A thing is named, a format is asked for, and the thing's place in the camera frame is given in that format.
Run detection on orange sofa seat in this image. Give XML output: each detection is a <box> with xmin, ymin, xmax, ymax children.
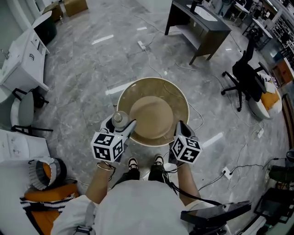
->
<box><xmin>24</xmin><ymin>183</ymin><xmax>80</xmax><ymax>235</ymax></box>

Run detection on person's right leg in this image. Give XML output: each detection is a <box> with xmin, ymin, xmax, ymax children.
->
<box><xmin>148</xmin><ymin>164</ymin><xmax>172</xmax><ymax>185</ymax></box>

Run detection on thin metal bracelet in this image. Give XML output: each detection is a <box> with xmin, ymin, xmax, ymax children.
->
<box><xmin>96</xmin><ymin>162</ymin><xmax>113</xmax><ymax>171</ymax></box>

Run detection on white rectangular box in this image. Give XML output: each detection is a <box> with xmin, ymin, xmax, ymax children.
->
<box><xmin>0</xmin><ymin>129</ymin><xmax>51</xmax><ymax>164</ymax></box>

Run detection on large beige round tub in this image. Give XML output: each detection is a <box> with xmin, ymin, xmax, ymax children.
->
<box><xmin>116</xmin><ymin>77</ymin><xmax>190</xmax><ymax>147</ymax></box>

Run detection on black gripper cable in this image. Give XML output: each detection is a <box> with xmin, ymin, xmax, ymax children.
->
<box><xmin>164</xmin><ymin>165</ymin><xmax>223</xmax><ymax>207</ymax></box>

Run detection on person's left forearm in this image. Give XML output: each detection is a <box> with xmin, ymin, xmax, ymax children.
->
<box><xmin>85</xmin><ymin>160</ymin><xmax>116</xmax><ymax>205</ymax></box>

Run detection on orange armchair cushion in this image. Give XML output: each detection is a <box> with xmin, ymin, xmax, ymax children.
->
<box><xmin>260</xmin><ymin>90</ymin><xmax>280</xmax><ymax>111</ymax></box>

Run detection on clear plastic bottle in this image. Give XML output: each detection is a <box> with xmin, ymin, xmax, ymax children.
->
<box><xmin>111</xmin><ymin>111</ymin><xmax>130</xmax><ymax>129</ymax></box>

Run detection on black metal rack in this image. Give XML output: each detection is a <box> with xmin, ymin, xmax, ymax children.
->
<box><xmin>254</xmin><ymin>187</ymin><xmax>294</xmax><ymax>224</ymax></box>

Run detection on black flat device box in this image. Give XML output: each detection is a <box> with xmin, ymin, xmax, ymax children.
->
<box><xmin>180</xmin><ymin>201</ymin><xmax>252</xmax><ymax>228</ymax></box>

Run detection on orange wooden cabinet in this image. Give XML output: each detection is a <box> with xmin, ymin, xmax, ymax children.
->
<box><xmin>272</xmin><ymin>57</ymin><xmax>294</xmax><ymax>87</ymax></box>

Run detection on person's leg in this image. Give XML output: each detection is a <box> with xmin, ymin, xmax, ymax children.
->
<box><xmin>148</xmin><ymin>164</ymin><xmax>172</xmax><ymax>185</ymax></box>
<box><xmin>112</xmin><ymin>168</ymin><xmax>141</xmax><ymax>190</ymax></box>

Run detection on orange pillow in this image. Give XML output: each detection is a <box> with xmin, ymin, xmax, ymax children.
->
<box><xmin>43</xmin><ymin>163</ymin><xmax>52</xmax><ymax>179</ymax></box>

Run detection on large cardboard box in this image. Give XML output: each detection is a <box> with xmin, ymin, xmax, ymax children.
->
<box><xmin>63</xmin><ymin>0</ymin><xmax>89</xmax><ymax>17</ymax></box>

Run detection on black white striped blanket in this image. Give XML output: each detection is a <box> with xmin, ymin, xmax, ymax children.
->
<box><xmin>19</xmin><ymin>194</ymin><xmax>73</xmax><ymax>213</ymax></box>

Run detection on white round armchair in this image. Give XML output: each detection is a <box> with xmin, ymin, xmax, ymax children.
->
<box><xmin>248</xmin><ymin>73</ymin><xmax>283</xmax><ymax>120</ymax></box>

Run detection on black office chair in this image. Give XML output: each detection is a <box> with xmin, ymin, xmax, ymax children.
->
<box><xmin>221</xmin><ymin>43</ymin><xmax>271</xmax><ymax>112</ymax></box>

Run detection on small brown side table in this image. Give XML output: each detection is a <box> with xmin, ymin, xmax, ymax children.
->
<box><xmin>42</xmin><ymin>2</ymin><xmax>64</xmax><ymax>23</ymax></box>

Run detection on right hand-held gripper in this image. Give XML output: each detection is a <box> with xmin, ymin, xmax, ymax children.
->
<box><xmin>168</xmin><ymin>121</ymin><xmax>203</xmax><ymax>165</ymax></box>

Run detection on grey chair black frame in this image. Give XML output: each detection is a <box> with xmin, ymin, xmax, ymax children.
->
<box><xmin>10</xmin><ymin>88</ymin><xmax>54</xmax><ymax>138</ymax></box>

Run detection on dark vanity desk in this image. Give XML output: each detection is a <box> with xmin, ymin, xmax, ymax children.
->
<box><xmin>164</xmin><ymin>0</ymin><xmax>232</xmax><ymax>66</ymax></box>

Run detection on person's left leg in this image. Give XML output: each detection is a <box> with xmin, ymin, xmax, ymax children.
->
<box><xmin>112</xmin><ymin>168</ymin><xmax>141</xmax><ymax>190</ymax></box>

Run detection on woven grey basket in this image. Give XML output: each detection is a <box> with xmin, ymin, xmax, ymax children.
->
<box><xmin>28</xmin><ymin>157</ymin><xmax>68</xmax><ymax>191</ymax></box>

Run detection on white vanity cabinet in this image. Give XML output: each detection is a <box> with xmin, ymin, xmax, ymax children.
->
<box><xmin>0</xmin><ymin>10</ymin><xmax>50</xmax><ymax>92</ymax></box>

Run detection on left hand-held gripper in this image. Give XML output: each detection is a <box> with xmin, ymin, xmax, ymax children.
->
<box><xmin>90</xmin><ymin>113</ymin><xmax>138</xmax><ymax>162</ymax></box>

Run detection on person's right forearm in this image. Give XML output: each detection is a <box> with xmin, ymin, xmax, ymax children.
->
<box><xmin>176</xmin><ymin>162</ymin><xmax>202</xmax><ymax>207</ymax></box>

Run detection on person's white shirt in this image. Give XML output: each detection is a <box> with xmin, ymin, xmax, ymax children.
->
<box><xmin>50</xmin><ymin>179</ymin><xmax>230</xmax><ymax>235</ymax></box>

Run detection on person's left shoe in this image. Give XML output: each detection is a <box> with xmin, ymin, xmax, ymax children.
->
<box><xmin>127</xmin><ymin>157</ymin><xmax>139</xmax><ymax>171</ymax></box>

